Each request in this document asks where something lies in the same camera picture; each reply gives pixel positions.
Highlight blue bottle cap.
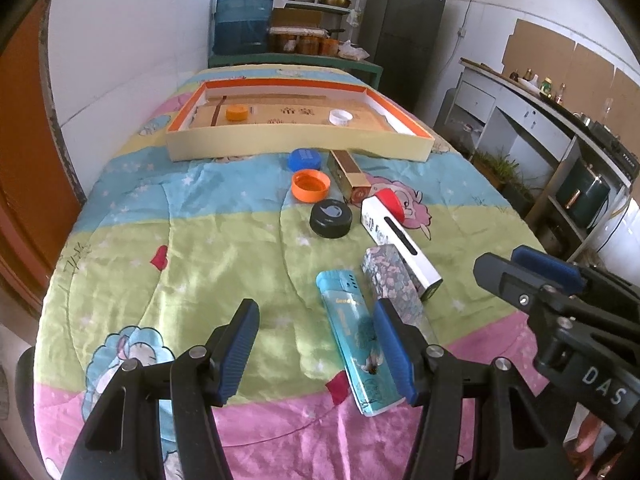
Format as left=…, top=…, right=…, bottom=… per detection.
left=287, top=148, right=324, bottom=173

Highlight clear plastic jug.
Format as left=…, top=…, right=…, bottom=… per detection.
left=452, top=122, right=485, bottom=157

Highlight white plastic bag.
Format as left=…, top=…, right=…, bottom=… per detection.
left=339, top=39, right=372, bottom=62

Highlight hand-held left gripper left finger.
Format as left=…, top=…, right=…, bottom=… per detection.
left=61, top=299, right=261, bottom=480

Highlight gold rectangular box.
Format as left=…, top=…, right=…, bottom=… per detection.
left=327, top=149, right=373, bottom=205

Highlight orange hollow lid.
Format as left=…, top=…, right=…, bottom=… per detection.
left=291, top=169, right=331, bottom=204

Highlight black round cap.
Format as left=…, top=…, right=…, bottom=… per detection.
left=309, top=199, right=354, bottom=239

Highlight orange wooden door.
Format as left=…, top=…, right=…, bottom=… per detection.
left=0, top=0, right=87, bottom=318

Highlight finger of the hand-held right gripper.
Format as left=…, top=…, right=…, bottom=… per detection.
left=473, top=252, right=562, bottom=322
left=511, top=245, right=640, bottom=322

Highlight red bottle cap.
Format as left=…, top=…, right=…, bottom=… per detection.
left=376, top=188, right=404, bottom=222

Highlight green potted plants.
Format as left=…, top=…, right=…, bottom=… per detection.
left=471, top=149, right=533, bottom=201

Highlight brown cardboard box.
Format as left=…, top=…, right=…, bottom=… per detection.
left=271, top=8, right=324, bottom=29

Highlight group of condiment bottles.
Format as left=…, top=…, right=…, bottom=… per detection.
left=509, top=67, right=571, bottom=103

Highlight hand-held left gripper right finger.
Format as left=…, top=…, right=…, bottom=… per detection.
left=372, top=299, right=576, bottom=480

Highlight black gas stove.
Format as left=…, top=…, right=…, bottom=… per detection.
left=582, top=117, right=640, bottom=183

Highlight white rectangular box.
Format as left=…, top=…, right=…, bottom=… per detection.
left=360, top=196, right=444, bottom=302

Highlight grey floral box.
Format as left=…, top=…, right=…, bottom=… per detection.
left=362, top=245, right=435, bottom=333

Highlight grey gas cylinder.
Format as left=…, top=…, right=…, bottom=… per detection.
left=434, top=88, right=458, bottom=132

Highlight blue water jug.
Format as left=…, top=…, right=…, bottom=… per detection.
left=214, top=0, right=277, bottom=56

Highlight person's right hand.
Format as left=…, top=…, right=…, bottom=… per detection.
left=574, top=411, right=606, bottom=458

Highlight orange-rimmed cardboard tray box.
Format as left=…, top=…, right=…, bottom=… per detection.
left=165, top=79, right=435, bottom=163

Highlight long teal box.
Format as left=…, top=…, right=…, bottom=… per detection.
left=315, top=270, right=405, bottom=417

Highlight cardboard sheets on wall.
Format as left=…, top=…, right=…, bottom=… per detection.
left=501, top=18, right=640, bottom=111

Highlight dark grey refrigerator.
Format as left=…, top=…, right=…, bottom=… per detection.
left=359, top=0, right=448, bottom=111

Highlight grey kitchen counter cabinet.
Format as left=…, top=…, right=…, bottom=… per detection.
left=434, top=57, right=640, bottom=261

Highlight row of orange food jars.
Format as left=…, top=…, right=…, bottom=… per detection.
left=269, top=27, right=342, bottom=57

